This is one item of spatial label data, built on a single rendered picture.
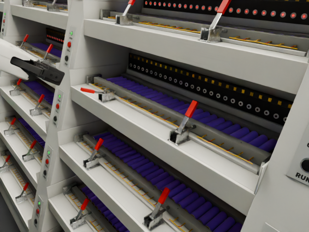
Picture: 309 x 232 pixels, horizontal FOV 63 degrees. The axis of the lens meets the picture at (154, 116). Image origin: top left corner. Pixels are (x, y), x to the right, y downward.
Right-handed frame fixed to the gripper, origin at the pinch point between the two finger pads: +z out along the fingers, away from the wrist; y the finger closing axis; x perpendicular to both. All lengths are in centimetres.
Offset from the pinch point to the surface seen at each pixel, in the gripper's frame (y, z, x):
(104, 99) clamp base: 0.6, 15.8, -0.7
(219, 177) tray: 38.1, 15.3, -2.6
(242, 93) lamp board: 29.2, 27.9, 14.6
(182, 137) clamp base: 27.3, 16.6, 0.1
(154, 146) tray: 22.2, 16.1, -4.2
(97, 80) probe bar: -12.0, 19.9, 2.8
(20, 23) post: -86, 16, 12
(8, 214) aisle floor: -56, 36, -74
